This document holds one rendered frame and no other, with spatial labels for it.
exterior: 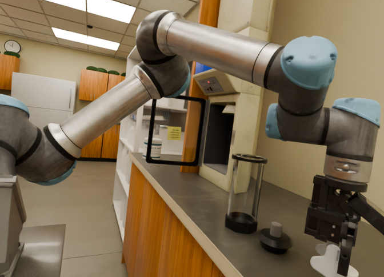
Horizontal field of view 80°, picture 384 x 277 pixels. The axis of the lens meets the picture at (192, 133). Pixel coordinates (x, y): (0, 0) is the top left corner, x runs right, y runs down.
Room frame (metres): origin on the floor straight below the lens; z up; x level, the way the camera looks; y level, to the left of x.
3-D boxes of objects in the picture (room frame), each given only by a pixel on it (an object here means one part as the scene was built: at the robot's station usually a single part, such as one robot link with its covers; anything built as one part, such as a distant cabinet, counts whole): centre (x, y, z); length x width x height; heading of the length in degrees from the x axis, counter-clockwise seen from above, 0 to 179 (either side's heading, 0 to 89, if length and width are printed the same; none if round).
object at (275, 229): (0.61, -0.26, 0.97); 0.09 x 0.09 x 0.07
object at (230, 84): (1.19, -0.08, 1.46); 0.32 x 0.11 x 0.10; 24
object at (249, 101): (1.26, -0.25, 1.33); 0.32 x 0.25 x 0.77; 24
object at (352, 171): (0.44, -0.30, 1.20); 0.08 x 0.08 x 0.05
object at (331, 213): (0.44, -0.30, 1.12); 0.09 x 0.08 x 0.12; 54
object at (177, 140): (1.31, 0.09, 1.19); 0.30 x 0.01 x 0.40; 104
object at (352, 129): (0.44, -0.30, 1.27); 0.09 x 0.08 x 0.11; 68
